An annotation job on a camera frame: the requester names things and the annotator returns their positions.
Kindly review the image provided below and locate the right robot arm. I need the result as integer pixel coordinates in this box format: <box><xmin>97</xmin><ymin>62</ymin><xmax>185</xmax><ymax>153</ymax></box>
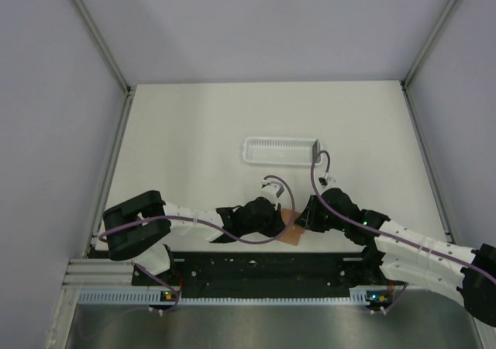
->
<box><xmin>296</xmin><ymin>188</ymin><xmax>495</xmax><ymax>327</ymax></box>

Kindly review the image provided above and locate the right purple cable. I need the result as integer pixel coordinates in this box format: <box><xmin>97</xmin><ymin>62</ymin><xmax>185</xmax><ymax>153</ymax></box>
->
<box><xmin>311</xmin><ymin>150</ymin><xmax>496</xmax><ymax>314</ymax></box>

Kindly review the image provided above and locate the right aluminium frame post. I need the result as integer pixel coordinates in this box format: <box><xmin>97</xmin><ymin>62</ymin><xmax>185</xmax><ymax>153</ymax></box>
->
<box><xmin>401</xmin><ymin>0</ymin><xmax>463</xmax><ymax>92</ymax></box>

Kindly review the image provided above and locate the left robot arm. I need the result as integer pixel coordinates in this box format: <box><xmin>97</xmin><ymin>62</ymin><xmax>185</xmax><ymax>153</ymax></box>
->
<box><xmin>98</xmin><ymin>181</ymin><xmax>285</xmax><ymax>285</ymax></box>

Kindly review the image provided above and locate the white plastic basket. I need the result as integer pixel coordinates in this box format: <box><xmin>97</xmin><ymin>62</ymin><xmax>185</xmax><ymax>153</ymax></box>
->
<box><xmin>242</xmin><ymin>136</ymin><xmax>317</xmax><ymax>167</ymax></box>

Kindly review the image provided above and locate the brown leather card holder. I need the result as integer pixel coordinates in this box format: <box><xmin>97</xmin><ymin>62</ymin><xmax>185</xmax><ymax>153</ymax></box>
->
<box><xmin>278</xmin><ymin>209</ymin><xmax>305</xmax><ymax>246</ymax></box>

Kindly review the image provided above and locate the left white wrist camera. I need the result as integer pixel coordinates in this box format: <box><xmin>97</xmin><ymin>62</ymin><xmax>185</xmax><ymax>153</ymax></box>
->
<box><xmin>260</xmin><ymin>178</ymin><xmax>285</xmax><ymax>206</ymax></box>

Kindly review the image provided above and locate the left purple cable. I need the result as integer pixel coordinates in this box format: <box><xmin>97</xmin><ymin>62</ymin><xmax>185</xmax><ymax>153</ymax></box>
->
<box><xmin>98</xmin><ymin>174</ymin><xmax>298</xmax><ymax>314</ymax></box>

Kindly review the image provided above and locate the left aluminium frame post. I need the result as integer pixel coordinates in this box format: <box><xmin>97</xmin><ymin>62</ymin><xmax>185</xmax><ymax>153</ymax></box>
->
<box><xmin>57</xmin><ymin>0</ymin><xmax>135</xmax><ymax>94</ymax></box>

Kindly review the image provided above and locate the aluminium frame post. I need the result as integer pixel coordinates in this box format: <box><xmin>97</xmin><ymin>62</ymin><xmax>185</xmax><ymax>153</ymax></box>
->
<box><xmin>401</xmin><ymin>0</ymin><xmax>463</xmax><ymax>92</ymax></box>
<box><xmin>57</xmin><ymin>0</ymin><xmax>135</xmax><ymax>94</ymax></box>

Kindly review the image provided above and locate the grey slotted cable duct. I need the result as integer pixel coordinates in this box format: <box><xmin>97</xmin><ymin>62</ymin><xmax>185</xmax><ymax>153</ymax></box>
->
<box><xmin>77</xmin><ymin>285</ymin><xmax>395</xmax><ymax>308</ymax></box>

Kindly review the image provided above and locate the purple cable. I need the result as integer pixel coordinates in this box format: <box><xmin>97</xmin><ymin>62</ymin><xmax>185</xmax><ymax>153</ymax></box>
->
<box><xmin>311</xmin><ymin>150</ymin><xmax>496</xmax><ymax>314</ymax></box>
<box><xmin>98</xmin><ymin>174</ymin><xmax>298</xmax><ymax>314</ymax></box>

